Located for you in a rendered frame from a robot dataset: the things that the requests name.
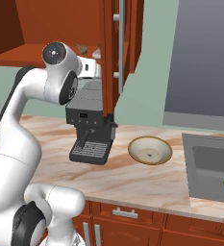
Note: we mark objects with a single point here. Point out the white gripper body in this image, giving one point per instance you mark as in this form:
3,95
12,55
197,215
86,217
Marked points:
96,69

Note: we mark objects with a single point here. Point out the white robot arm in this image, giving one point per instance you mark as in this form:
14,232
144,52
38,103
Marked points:
17,150

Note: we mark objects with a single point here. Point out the red-brown cabinet door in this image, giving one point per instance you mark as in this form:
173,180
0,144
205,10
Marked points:
108,48

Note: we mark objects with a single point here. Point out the cream bowl with brown rim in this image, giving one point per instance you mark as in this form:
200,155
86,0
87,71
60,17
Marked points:
149,150

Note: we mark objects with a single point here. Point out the grey steel sink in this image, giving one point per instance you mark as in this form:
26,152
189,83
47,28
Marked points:
209,166

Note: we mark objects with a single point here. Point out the white garlic bulb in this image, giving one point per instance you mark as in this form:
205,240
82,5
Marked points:
97,54

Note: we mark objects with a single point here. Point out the brownish garlic bulb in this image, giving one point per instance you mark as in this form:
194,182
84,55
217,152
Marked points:
82,48

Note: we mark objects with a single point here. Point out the dark grey espresso machine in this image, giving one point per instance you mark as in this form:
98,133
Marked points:
87,112

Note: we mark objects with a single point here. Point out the grey window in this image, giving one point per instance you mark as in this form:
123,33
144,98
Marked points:
201,61

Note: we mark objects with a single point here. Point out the red-brown drawer front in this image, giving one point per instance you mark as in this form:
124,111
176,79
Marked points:
129,221
200,228

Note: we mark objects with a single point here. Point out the red-brown cupboard door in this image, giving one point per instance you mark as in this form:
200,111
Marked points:
129,235
79,229

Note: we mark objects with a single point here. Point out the red-brown wall cabinet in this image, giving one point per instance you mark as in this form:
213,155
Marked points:
43,29

